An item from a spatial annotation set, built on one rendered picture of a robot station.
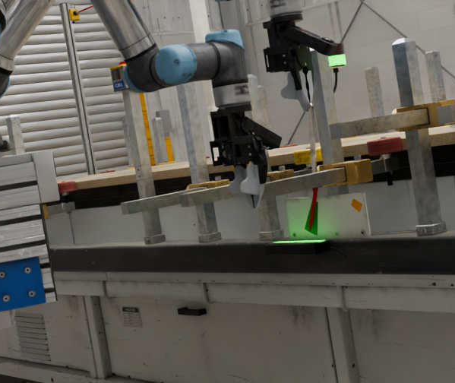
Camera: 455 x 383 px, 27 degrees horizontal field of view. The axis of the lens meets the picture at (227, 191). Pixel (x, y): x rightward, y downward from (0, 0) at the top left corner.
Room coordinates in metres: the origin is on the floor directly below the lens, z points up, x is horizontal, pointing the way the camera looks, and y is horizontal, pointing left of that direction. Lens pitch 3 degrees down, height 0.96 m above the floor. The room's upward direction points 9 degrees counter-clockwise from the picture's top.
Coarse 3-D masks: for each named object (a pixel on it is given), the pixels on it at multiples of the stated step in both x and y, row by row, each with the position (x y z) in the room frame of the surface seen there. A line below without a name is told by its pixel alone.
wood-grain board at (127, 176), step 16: (432, 128) 2.74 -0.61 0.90; (304, 144) 3.53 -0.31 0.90; (352, 144) 2.38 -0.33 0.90; (432, 144) 2.17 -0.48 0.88; (208, 160) 3.42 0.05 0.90; (272, 160) 2.59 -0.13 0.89; (288, 160) 2.54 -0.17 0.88; (80, 176) 4.75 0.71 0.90; (96, 176) 3.88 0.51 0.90; (112, 176) 3.31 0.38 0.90; (128, 176) 3.14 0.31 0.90; (160, 176) 3.00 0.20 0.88; (176, 176) 2.94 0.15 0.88
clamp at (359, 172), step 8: (352, 160) 2.15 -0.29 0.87; (360, 160) 2.10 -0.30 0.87; (368, 160) 2.12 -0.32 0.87; (320, 168) 2.17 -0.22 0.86; (328, 168) 2.15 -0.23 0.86; (352, 168) 2.10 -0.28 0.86; (360, 168) 2.10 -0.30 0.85; (368, 168) 2.11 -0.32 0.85; (352, 176) 2.10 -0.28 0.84; (360, 176) 2.09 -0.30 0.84; (368, 176) 2.11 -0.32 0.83; (336, 184) 2.14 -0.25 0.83; (344, 184) 2.12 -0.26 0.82; (352, 184) 2.10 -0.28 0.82
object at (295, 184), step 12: (336, 168) 2.13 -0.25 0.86; (372, 168) 2.17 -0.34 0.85; (384, 168) 2.20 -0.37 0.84; (396, 168) 2.22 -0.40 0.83; (276, 180) 2.02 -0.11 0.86; (288, 180) 2.01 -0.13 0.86; (300, 180) 2.03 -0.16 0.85; (312, 180) 2.05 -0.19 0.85; (324, 180) 2.07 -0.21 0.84; (336, 180) 2.10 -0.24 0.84; (264, 192) 1.96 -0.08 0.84; (276, 192) 1.98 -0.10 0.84; (288, 192) 2.00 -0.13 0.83
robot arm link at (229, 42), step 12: (216, 36) 1.92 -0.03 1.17; (228, 36) 1.92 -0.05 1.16; (240, 36) 1.94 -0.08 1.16; (216, 48) 1.99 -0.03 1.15; (228, 48) 1.91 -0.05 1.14; (240, 48) 1.93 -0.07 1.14; (228, 60) 1.91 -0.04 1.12; (240, 60) 1.93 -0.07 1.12; (228, 72) 1.91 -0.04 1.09; (240, 72) 1.92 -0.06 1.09; (216, 84) 1.93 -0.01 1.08; (228, 84) 1.92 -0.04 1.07
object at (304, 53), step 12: (264, 24) 2.12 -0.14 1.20; (276, 24) 2.11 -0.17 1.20; (288, 24) 2.10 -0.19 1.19; (276, 36) 2.11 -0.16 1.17; (276, 48) 2.09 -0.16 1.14; (288, 48) 2.08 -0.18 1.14; (300, 48) 2.08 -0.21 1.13; (276, 60) 2.10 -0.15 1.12; (288, 60) 2.09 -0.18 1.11; (300, 60) 2.08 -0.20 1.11
